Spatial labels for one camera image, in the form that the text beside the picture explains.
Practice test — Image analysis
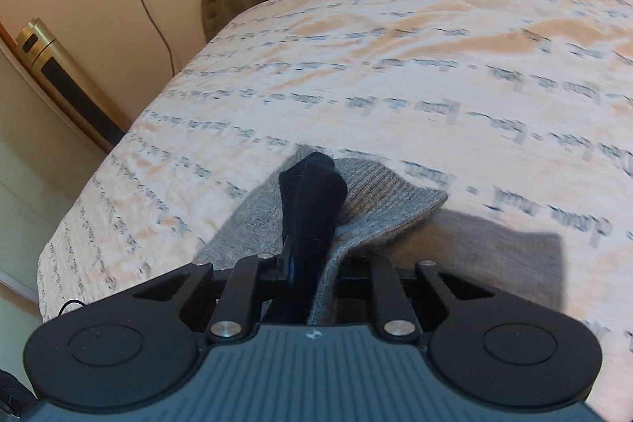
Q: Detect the dark navy garment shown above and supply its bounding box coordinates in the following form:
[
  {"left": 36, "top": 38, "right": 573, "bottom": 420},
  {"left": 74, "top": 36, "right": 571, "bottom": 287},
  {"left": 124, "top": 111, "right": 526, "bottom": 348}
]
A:
[{"left": 264, "top": 152, "right": 348, "bottom": 325}]

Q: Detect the white duvet with blue script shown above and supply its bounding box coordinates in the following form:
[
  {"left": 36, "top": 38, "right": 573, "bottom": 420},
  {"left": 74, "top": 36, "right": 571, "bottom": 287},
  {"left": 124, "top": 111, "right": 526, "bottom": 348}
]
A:
[{"left": 38, "top": 0, "right": 632, "bottom": 421}]

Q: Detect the gold tower fan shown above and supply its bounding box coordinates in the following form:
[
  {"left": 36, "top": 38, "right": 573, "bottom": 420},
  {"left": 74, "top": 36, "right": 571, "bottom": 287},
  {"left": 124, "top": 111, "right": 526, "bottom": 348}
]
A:
[{"left": 16, "top": 18, "right": 131, "bottom": 153}]

